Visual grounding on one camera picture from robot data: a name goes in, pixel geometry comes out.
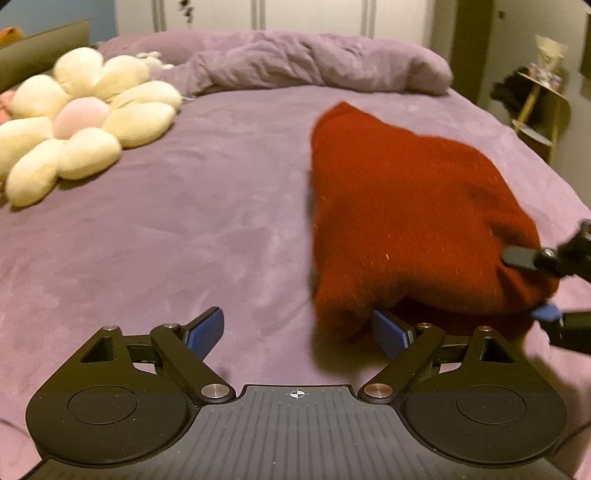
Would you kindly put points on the white wardrobe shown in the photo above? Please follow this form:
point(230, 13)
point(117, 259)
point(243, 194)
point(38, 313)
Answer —
point(300, 14)

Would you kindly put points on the red knit sweater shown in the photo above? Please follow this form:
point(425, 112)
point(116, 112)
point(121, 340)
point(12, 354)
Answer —
point(406, 212)

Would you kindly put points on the purple bed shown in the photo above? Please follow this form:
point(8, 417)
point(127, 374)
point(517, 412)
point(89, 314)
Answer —
point(184, 221)

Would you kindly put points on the cream flower-shaped plush pillow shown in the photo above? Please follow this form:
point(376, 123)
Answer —
point(83, 138)

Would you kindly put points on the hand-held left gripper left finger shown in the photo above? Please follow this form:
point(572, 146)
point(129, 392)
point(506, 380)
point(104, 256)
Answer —
point(207, 330)

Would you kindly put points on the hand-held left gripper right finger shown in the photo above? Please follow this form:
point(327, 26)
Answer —
point(390, 332)

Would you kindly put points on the small pale plush toy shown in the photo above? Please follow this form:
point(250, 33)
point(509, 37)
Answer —
point(152, 60)

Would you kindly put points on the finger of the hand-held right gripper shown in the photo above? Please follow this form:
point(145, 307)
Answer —
point(572, 330)
point(526, 257)

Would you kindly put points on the purple crumpled duvet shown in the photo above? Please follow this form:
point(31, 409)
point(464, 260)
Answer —
point(300, 60)

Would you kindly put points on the dark cloth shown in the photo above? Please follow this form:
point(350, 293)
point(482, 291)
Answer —
point(508, 94)

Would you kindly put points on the olive headboard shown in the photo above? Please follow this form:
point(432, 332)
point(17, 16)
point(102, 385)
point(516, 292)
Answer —
point(37, 53)

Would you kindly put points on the yellow side table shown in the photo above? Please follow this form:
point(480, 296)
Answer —
point(554, 106)

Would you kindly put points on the cream paper-wrapped bouquet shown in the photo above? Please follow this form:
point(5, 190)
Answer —
point(549, 53)

